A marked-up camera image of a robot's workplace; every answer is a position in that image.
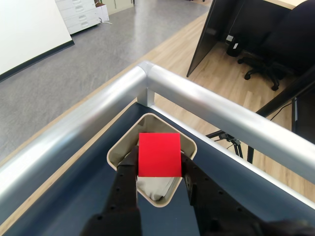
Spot white cardboard box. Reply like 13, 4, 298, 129
93, 2, 110, 25

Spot white drawer cabinet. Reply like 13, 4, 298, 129
55, 0, 100, 35

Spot red cube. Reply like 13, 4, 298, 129
137, 132, 183, 177

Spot black waste bin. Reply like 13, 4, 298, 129
226, 36, 244, 57

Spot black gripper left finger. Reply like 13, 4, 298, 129
81, 145, 143, 236

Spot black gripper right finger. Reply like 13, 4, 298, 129
181, 151, 268, 236

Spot beige metal cabinet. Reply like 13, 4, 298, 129
108, 0, 135, 15

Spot black metal stand legs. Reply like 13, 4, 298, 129
205, 129, 254, 164

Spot black desk with wooden top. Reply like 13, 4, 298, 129
186, 0, 315, 78

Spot aluminium tube table frame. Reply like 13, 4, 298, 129
0, 60, 315, 222

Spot beige rounded box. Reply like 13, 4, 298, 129
106, 113, 198, 208

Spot black office chair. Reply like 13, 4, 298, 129
237, 0, 315, 91

